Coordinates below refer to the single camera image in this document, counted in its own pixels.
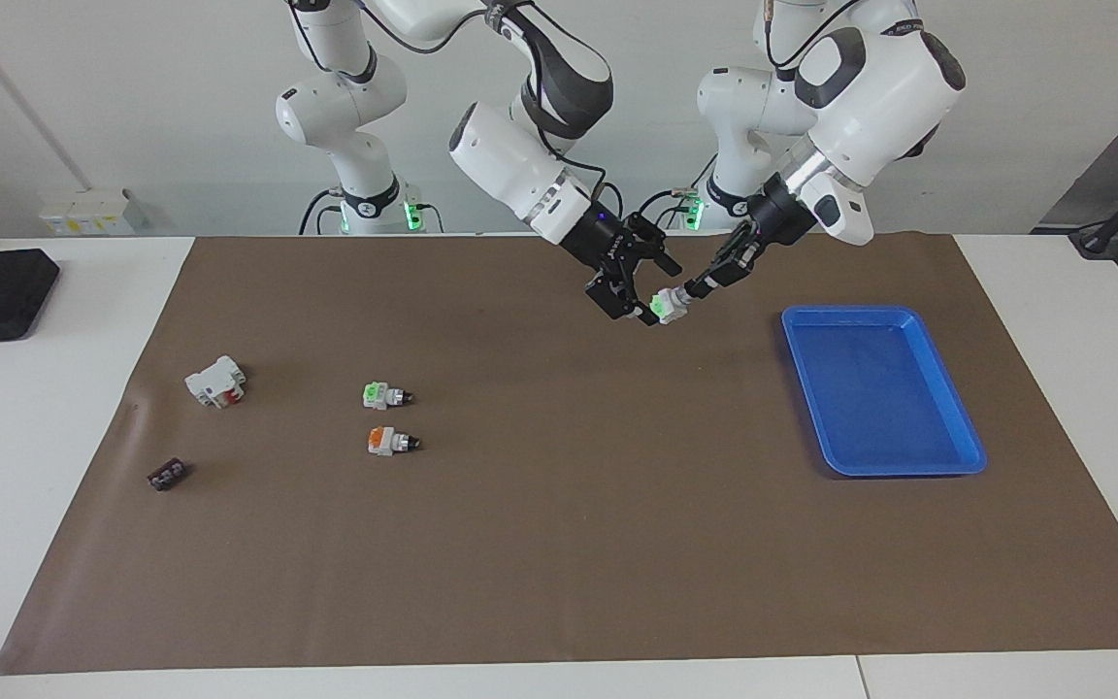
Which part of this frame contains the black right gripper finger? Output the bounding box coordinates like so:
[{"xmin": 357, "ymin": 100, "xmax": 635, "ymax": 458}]
[
  {"xmin": 586, "ymin": 272, "xmax": 662, "ymax": 326},
  {"xmin": 622, "ymin": 216, "xmax": 684, "ymax": 278}
]

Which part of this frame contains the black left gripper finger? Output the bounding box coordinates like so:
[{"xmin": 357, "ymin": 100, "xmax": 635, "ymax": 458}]
[
  {"xmin": 700, "ymin": 250, "xmax": 762, "ymax": 297},
  {"xmin": 687, "ymin": 231, "xmax": 759, "ymax": 288}
]

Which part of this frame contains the blue plastic tray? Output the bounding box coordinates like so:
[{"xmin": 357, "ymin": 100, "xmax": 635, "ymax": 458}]
[{"xmin": 780, "ymin": 305, "xmax": 989, "ymax": 479}]

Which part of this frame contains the brown table mat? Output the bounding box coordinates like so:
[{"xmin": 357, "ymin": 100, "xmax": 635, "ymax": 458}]
[{"xmin": 0, "ymin": 231, "xmax": 1118, "ymax": 677}]

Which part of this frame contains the white circuit breaker red lever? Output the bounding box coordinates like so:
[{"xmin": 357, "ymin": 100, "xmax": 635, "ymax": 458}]
[{"xmin": 184, "ymin": 355, "xmax": 247, "ymax": 410}]

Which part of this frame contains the black arm base cable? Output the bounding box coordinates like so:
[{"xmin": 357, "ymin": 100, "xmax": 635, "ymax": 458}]
[
  {"xmin": 299, "ymin": 187, "xmax": 346, "ymax": 236},
  {"xmin": 629, "ymin": 150, "xmax": 715, "ymax": 234}
]

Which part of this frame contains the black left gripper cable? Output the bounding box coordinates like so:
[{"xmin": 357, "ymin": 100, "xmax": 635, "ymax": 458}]
[{"xmin": 768, "ymin": 0, "xmax": 861, "ymax": 71}]

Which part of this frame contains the switch with orange block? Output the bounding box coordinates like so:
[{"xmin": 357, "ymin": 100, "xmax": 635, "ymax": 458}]
[{"xmin": 366, "ymin": 425, "xmax": 421, "ymax": 457}]

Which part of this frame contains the white wall box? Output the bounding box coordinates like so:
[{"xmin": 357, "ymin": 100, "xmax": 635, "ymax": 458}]
[{"xmin": 40, "ymin": 189, "xmax": 148, "ymax": 237}]

